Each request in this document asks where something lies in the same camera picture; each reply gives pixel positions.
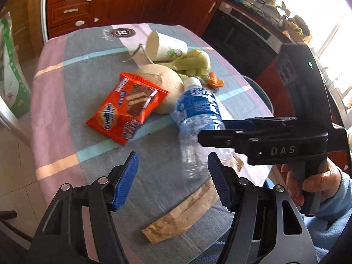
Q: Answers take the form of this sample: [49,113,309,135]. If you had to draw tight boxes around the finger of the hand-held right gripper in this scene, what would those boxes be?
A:
[198,130,251,154]
[221,118,256,131]

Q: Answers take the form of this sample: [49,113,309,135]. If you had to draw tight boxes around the green corn husks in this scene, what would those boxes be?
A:
[173,48,211,81]

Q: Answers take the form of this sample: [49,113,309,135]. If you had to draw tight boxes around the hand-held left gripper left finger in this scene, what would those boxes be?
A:
[31,151,139,264]

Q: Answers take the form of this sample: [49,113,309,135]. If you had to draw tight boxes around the grey teal trash bin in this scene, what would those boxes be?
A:
[242,75,275,116]

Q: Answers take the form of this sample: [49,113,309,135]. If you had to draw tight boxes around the wooden kitchen cabinets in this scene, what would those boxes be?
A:
[45,0,303,108]

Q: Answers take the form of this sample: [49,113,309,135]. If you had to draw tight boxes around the wire dish rack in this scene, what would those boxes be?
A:
[243,0,289,28]

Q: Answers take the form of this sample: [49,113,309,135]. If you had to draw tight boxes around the thin bent straw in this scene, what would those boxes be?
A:
[122,43,154,64]

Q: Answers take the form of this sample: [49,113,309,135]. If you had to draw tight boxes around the small orange peel piece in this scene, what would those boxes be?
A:
[209,72,224,87]

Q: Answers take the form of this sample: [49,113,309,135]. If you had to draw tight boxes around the brown paper bag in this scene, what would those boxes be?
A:
[141,181,219,244]

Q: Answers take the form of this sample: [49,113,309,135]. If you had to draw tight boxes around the green and white plastic bag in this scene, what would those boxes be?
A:
[0,16,31,119]

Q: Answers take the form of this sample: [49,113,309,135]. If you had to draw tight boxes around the clear water bottle blue label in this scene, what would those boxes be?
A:
[171,77,229,182]

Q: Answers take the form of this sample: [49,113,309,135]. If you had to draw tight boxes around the yellow green toy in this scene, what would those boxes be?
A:
[289,19,311,37]

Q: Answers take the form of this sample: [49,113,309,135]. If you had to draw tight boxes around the orange snack packet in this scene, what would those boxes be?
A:
[86,72,169,146]

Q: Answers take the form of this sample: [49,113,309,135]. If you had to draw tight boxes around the tan peeled coconut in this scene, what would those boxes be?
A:
[135,64,184,115]

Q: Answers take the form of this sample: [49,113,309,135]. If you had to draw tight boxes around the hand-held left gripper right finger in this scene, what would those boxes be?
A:
[207,152,315,264]

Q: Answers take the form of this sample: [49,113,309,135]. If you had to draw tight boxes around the person's right forearm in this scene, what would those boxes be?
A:
[300,168,352,264]

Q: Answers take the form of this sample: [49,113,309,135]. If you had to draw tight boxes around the person's right hand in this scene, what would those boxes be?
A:
[280,162,344,209]

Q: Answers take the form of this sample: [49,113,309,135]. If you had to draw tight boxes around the black built-in oven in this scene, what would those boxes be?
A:
[202,3,281,80]

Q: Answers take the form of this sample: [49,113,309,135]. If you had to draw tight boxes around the white paper cup green print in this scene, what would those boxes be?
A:
[146,31,188,62]

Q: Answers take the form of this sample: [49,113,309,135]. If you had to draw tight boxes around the glass sliding door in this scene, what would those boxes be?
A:
[0,0,50,143]

